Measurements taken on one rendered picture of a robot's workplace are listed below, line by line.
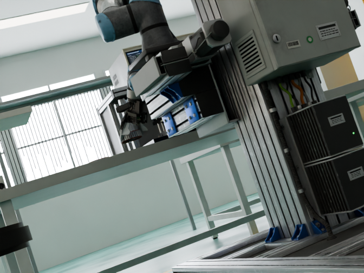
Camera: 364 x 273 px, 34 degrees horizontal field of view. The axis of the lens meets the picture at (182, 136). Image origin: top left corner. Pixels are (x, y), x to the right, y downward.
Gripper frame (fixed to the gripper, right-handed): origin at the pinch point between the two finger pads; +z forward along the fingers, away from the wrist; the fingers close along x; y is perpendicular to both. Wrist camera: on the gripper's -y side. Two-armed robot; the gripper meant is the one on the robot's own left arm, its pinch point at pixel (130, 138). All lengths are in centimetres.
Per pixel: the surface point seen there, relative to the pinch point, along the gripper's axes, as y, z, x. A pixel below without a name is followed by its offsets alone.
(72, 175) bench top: 2.2, 10.2, -35.5
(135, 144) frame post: -15.2, 10.1, 16.7
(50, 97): -337, 69, 184
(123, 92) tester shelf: -29.2, -14.1, 20.4
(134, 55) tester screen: -36, -32, 34
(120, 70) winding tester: -50, -22, 35
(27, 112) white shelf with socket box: -75, 2, -10
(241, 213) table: -41, 96, 150
